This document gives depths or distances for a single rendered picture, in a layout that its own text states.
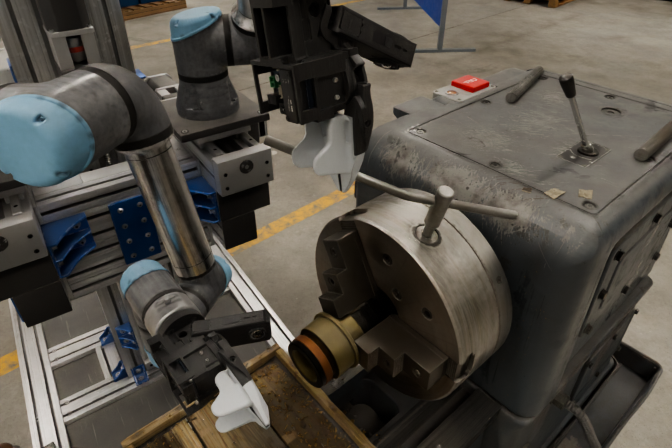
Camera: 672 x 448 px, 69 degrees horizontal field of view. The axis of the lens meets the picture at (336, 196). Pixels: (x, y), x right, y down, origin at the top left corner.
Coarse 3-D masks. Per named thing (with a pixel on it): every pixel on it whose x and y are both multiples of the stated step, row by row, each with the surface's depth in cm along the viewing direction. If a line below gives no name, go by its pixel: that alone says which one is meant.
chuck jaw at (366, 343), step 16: (384, 320) 72; (400, 320) 72; (368, 336) 69; (384, 336) 69; (400, 336) 69; (416, 336) 69; (368, 352) 67; (384, 352) 67; (400, 352) 67; (416, 352) 67; (432, 352) 67; (368, 368) 69; (384, 368) 69; (400, 368) 68; (416, 368) 66; (432, 368) 65; (448, 368) 68; (464, 368) 68; (432, 384) 67
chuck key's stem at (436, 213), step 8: (440, 192) 61; (448, 192) 61; (440, 200) 61; (448, 200) 61; (432, 208) 63; (440, 208) 62; (432, 216) 64; (440, 216) 63; (432, 224) 64; (424, 232) 67; (432, 232) 66
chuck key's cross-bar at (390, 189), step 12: (264, 144) 58; (276, 144) 58; (288, 144) 58; (360, 180) 61; (372, 180) 61; (396, 192) 62; (408, 192) 62; (432, 204) 63; (456, 204) 62; (468, 204) 63; (504, 216) 63; (516, 216) 63
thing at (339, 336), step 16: (320, 320) 70; (336, 320) 68; (352, 320) 70; (304, 336) 68; (320, 336) 67; (336, 336) 67; (352, 336) 69; (304, 352) 66; (320, 352) 66; (336, 352) 66; (352, 352) 68; (304, 368) 70; (320, 368) 65; (336, 368) 67; (320, 384) 67
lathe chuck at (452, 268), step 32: (384, 224) 68; (416, 224) 69; (448, 224) 69; (320, 256) 84; (384, 256) 70; (416, 256) 64; (448, 256) 66; (320, 288) 88; (384, 288) 72; (416, 288) 66; (448, 288) 64; (480, 288) 66; (416, 320) 69; (448, 320) 64; (480, 320) 66; (448, 352) 66; (480, 352) 68; (416, 384) 75; (448, 384) 69
